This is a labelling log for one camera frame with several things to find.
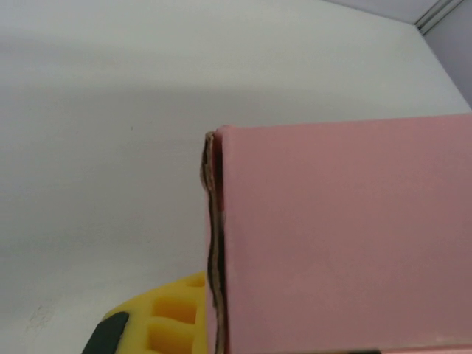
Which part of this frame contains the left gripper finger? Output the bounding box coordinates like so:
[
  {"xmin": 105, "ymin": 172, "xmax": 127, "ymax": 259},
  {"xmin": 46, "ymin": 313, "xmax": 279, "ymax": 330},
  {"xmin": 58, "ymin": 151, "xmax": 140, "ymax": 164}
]
[{"xmin": 84, "ymin": 271, "xmax": 210, "ymax": 354}]

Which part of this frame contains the pink cardboard box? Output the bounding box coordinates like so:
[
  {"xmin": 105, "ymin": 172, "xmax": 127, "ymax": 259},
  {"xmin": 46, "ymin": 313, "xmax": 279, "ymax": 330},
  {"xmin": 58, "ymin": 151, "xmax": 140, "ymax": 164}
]
[{"xmin": 198, "ymin": 114, "xmax": 472, "ymax": 354}]

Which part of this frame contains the aluminium frame post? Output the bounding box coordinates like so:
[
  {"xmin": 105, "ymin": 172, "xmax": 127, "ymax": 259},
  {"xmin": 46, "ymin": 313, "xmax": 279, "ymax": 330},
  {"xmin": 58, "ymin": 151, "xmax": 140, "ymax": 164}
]
[{"xmin": 416, "ymin": 0, "xmax": 472, "ymax": 36}]

